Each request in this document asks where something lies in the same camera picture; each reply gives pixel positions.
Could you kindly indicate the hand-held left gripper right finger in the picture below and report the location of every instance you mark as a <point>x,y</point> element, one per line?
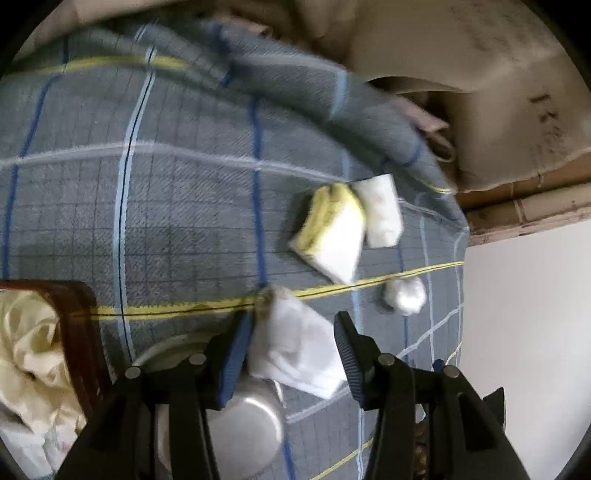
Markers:
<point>350,364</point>

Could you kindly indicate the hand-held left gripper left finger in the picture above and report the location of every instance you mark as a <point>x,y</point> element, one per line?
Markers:
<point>235,362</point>

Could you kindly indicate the white socks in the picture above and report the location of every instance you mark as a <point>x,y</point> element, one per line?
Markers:
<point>295,346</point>

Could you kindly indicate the cream ruffled cloth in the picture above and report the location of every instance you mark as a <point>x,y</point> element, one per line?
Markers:
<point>32,350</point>

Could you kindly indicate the white printed packet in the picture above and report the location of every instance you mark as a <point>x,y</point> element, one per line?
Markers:
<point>27,445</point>

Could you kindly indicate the silver metal bowl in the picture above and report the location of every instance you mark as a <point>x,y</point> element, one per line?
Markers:
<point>249,424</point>

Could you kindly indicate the white fluffy ball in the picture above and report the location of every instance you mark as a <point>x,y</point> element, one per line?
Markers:
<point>406,295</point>

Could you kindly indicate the white and yellow fluffy cloth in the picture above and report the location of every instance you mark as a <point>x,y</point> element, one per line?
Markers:
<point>332,235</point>

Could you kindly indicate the white foam block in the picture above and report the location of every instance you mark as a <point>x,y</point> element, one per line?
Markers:
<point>381,212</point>

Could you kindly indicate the grey plaid blanket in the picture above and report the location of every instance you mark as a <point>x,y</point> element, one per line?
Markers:
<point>184,207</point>

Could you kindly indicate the brown cardboard box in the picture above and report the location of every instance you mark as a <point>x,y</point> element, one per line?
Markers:
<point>485,92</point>

